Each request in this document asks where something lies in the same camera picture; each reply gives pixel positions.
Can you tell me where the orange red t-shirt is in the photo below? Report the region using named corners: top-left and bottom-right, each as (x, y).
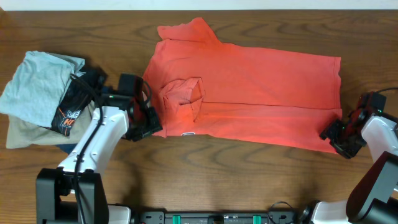
top-left (144, 17), bottom-right (342, 152)

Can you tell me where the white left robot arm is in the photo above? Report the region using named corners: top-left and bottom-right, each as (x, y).
top-left (35, 106), bottom-right (139, 224)

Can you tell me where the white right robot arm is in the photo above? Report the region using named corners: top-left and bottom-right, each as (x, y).
top-left (308, 113), bottom-right (397, 224)

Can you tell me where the black shirt with orange print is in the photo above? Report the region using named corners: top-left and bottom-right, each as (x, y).
top-left (48, 67), bottom-right (106, 136)

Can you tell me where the navy blue folded garment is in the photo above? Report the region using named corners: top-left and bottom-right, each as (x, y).
top-left (57, 144), bottom-right (76, 154)

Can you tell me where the light blue folded shirt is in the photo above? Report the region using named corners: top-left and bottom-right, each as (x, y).
top-left (1, 51), bottom-right (85, 128)

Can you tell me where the beige folded shirt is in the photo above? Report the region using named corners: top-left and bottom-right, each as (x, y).
top-left (6, 101), bottom-right (95, 149)

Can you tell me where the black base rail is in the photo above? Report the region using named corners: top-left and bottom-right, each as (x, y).
top-left (130, 201), bottom-right (311, 224)

